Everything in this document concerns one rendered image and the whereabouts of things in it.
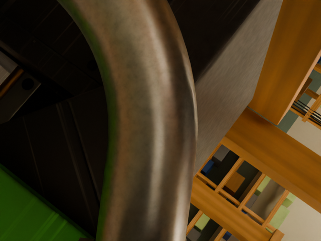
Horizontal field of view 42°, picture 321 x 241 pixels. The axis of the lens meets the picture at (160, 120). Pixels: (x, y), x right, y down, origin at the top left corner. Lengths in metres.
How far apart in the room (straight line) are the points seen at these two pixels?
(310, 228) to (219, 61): 9.70
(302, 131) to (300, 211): 1.96
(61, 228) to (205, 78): 0.14
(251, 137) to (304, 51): 0.37
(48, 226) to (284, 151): 0.82
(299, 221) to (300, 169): 8.94
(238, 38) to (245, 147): 0.69
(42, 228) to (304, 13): 0.47
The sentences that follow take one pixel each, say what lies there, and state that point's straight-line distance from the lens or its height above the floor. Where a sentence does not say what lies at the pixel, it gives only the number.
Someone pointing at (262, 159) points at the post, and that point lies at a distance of 0.98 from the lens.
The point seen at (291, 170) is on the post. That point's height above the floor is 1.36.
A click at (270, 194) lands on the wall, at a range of 9.90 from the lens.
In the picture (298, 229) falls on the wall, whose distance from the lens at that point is 9.87.
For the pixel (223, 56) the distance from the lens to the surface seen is 0.30.
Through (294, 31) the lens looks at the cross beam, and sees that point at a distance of 0.65.
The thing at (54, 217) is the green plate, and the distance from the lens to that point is 0.22.
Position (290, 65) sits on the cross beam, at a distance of 0.73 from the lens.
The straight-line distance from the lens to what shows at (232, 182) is 9.23.
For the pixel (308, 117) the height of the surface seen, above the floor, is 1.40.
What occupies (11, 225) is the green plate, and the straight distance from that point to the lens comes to 0.22.
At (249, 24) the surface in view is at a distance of 0.31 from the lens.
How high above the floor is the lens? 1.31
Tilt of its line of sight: 15 degrees down
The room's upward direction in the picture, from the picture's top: 126 degrees clockwise
